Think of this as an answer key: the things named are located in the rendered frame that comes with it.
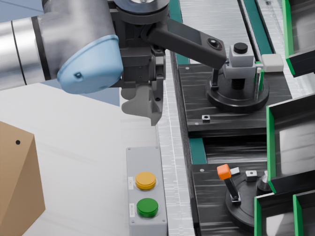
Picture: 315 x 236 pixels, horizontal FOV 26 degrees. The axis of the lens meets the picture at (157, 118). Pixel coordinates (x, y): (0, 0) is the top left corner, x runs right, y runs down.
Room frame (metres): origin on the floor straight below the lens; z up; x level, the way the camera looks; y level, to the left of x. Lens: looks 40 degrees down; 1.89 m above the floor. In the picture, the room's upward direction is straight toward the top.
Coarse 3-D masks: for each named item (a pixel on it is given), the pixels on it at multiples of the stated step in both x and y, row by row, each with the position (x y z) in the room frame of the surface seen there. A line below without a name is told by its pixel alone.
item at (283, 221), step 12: (288, 192) 0.64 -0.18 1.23; (300, 192) 0.64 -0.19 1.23; (264, 204) 0.65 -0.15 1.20; (276, 204) 0.65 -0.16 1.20; (288, 204) 0.64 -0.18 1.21; (264, 216) 0.63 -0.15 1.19; (276, 216) 0.62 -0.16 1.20; (288, 216) 0.62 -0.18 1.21; (264, 228) 0.61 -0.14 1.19; (276, 228) 0.60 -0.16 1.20; (288, 228) 0.60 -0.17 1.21
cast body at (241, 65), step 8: (232, 48) 1.20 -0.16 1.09; (240, 48) 1.19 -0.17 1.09; (248, 48) 1.20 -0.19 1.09; (232, 56) 1.17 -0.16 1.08; (240, 56) 1.17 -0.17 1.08; (248, 56) 1.17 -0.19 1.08; (224, 64) 1.19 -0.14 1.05; (232, 64) 1.17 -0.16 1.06; (240, 64) 1.17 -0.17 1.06; (248, 64) 1.17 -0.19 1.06; (256, 64) 1.20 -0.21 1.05; (224, 72) 1.19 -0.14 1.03; (232, 72) 1.17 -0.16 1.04; (240, 72) 1.17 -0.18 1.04; (248, 72) 1.17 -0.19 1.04; (256, 72) 1.19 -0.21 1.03
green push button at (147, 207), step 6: (144, 198) 0.87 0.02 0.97; (150, 198) 0.88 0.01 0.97; (138, 204) 0.86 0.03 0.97; (144, 204) 0.86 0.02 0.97; (150, 204) 0.86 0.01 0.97; (156, 204) 0.86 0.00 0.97; (138, 210) 0.85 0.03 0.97; (144, 210) 0.84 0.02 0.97; (150, 210) 0.84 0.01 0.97; (156, 210) 0.85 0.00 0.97; (144, 216) 0.84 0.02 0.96; (150, 216) 0.84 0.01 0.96
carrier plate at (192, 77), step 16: (192, 64) 1.30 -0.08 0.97; (192, 80) 1.24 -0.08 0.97; (272, 80) 1.24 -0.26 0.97; (192, 96) 1.18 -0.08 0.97; (272, 96) 1.18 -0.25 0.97; (288, 96) 1.18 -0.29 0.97; (192, 112) 1.13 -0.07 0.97; (208, 112) 1.13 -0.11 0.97; (224, 112) 1.13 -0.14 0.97; (256, 112) 1.13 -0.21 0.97; (192, 128) 1.07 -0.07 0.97; (208, 128) 1.07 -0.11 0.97; (224, 128) 1.07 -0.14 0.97; (240, 128) 1.08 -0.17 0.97; (256, 128) 1.08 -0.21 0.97
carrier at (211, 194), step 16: (192, 176) 0.94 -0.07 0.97; (208, 176) 0.93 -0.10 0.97; (240, 176) 0.93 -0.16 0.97; (256, 176) 0.90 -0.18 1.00; (208, 192) 0.89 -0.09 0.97; (224, 192) 0.89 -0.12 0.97; (240, 192) 0.87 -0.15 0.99; (256, 192) 0.86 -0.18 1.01; (272, 192) 0.85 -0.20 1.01; (208, 208) 0.85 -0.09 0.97; (224, 208) 0.85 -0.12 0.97; (240, 208) 0.83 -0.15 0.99; (208, 224) 0.81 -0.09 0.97; (224, 224) 0.81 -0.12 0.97; (240, 224) 0.80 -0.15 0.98
